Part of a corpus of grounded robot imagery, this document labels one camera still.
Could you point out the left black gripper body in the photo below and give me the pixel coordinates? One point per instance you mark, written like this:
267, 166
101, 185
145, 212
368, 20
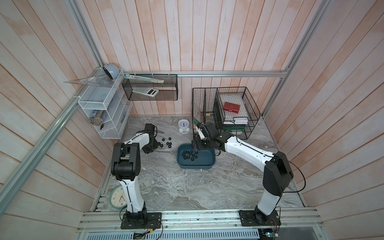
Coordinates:
150, 146

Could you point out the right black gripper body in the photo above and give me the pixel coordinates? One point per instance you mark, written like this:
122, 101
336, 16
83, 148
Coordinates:
202, 144

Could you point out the dark teal storage box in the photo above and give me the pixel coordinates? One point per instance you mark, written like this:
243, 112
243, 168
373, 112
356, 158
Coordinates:
200, 160

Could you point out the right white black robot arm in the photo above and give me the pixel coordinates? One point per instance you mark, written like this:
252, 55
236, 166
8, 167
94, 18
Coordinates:
276, 169

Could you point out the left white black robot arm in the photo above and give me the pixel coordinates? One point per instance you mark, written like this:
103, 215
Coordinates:
126, 167

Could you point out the small white alarm clock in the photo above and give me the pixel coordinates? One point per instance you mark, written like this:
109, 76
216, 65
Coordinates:
184, 126

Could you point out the white tray in organizer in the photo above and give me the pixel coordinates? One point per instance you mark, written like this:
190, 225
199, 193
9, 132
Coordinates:
237, 121

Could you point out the red wallet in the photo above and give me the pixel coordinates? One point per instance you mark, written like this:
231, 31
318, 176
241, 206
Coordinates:
232, 108

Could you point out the white calculator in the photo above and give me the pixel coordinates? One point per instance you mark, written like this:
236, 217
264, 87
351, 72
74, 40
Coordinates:
148, 92

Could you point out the clear plastic ruler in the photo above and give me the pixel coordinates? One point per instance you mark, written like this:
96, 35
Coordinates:
144, 79

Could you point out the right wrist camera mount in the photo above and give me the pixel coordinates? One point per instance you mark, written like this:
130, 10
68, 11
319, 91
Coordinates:
200, 130

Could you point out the black wire desk organizer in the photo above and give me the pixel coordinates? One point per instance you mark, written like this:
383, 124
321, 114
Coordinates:
208, 105

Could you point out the black wire wall basket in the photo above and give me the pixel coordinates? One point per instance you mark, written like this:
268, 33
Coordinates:
168, 91

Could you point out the white wire wall shelf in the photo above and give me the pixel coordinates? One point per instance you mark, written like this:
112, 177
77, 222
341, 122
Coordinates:
106, 105

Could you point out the green round wall clock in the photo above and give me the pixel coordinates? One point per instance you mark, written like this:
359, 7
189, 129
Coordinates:
118, 199

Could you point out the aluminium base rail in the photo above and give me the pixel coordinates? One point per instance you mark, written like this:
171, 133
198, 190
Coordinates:
92, 222

